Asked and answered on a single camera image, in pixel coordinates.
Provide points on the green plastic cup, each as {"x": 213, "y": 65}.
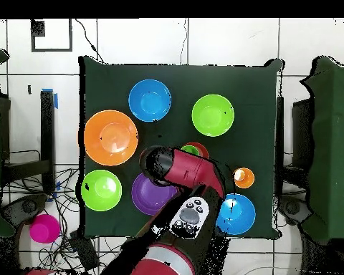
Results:
{"x": 190, "y": 149}

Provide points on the red plastic bowl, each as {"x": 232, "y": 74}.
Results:
{"x": 203, "y": 150}

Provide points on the blue plastic bowl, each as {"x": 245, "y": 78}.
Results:
{"x": 149, "y": 100}
{"x": 242, "y": 214}

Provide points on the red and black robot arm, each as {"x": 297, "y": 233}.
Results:
{"x": 189, "y": 166}

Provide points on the purple plastic bowl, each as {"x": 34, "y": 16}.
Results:
{"x": 149, "y": 197}

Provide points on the green plastic bowl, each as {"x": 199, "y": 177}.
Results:
{"x": 101, "y": 190}
{"x": 212, "y": 115}

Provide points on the large orange plastic bowl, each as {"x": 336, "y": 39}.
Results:
{"x": 111, "y": 137}

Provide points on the orange plastic cup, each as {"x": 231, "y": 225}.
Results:
{"x": 243, "y": 178}

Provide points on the dark green tablecloth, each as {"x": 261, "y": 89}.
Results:
{"x": 246, "y": 86}

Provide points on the black stand with blue tape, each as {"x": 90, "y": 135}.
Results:
{"x": 47, "y": 129}

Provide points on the black box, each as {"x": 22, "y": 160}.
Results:
{"x": 5, "y": 126}
{"x": 302, "y": 129}

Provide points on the black power strip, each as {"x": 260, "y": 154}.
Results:
{"x": 84, "y": 252}

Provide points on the pink plastic cup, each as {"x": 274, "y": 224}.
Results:
{"x": 44, "y": 228}

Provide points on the dark square floor frame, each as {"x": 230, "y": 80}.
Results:
{"x": 37, "y": 28}

